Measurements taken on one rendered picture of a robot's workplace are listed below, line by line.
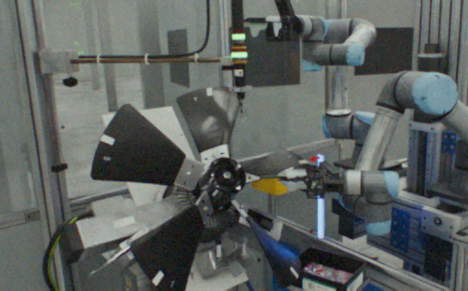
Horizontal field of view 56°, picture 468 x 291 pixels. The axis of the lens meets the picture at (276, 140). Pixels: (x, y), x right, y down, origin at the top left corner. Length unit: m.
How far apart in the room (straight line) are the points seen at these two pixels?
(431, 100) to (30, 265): 1.55
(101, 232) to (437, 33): 1.45
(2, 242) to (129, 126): 0.81
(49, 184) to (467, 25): 1.64
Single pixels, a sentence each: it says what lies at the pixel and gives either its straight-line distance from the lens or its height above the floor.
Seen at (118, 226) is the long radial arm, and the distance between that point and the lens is 1.29.
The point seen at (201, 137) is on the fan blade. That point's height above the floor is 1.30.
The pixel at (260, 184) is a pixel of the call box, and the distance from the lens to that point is 1.84.
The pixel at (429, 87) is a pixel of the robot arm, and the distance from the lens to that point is 1.31.
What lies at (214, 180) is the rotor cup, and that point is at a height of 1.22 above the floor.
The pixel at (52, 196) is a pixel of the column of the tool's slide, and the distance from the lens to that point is 1.72.
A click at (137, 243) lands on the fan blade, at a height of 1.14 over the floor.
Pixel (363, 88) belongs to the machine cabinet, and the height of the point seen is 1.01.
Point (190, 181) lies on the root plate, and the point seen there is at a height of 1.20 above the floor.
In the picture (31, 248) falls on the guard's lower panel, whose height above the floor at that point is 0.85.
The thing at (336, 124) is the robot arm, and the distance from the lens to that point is 2.00.
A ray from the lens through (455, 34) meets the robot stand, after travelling 1.91.
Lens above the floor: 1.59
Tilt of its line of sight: 13 degrees down
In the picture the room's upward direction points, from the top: 1 degrees counter-clockwise
